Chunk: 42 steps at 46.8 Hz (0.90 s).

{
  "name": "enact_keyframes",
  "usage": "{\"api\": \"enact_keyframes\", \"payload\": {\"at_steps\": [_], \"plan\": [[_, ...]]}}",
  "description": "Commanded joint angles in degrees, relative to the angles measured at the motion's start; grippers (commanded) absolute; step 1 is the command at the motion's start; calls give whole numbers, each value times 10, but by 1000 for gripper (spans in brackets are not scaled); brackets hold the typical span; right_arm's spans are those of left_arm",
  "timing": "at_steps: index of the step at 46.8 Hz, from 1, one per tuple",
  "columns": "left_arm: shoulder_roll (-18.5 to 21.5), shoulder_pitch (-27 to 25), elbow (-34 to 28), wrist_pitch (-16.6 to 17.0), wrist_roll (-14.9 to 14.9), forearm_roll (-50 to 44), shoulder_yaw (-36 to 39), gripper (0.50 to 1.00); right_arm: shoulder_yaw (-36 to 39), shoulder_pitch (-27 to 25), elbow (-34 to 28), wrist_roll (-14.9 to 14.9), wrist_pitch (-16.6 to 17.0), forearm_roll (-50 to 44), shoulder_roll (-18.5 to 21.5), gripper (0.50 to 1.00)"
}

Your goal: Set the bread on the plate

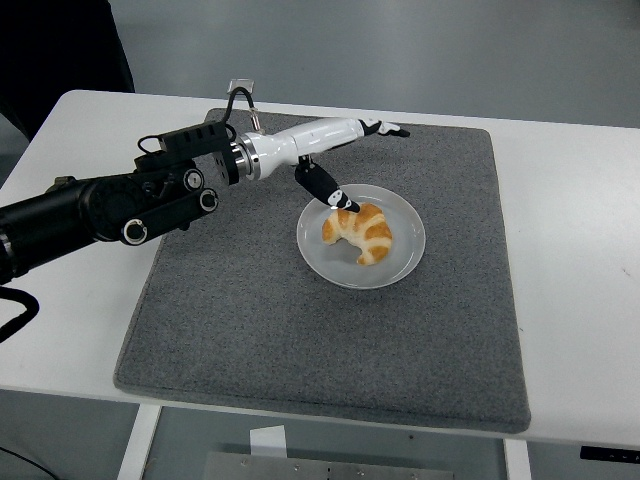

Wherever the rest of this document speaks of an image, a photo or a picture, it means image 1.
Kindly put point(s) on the black table control panel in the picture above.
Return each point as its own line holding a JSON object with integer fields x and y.
{"x": 610, "y": 452}

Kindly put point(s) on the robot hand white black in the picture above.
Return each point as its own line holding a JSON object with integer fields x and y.
{"x": 310, "y": 137}

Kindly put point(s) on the grey felt mat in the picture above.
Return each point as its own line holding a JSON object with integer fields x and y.
{"x": 320, "y": 350}

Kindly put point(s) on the white table leg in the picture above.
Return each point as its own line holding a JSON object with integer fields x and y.
{"x": 140, "y": 440}
{"x": 516, "y": 462}

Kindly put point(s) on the croissant bread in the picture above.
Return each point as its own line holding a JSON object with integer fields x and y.
{"x": 370, "y": 232}

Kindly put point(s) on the grey metal plate with screws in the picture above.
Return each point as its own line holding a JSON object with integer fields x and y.
{"x": 325, "y": 470}

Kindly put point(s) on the silver square floor socket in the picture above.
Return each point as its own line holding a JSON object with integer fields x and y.
{"x": 242, "y": 83}

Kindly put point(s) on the white round plate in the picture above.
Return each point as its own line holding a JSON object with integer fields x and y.
{"x": 405, "y": 250}

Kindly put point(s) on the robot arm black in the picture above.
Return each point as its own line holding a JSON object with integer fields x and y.
{"x": 100, "y": 200}

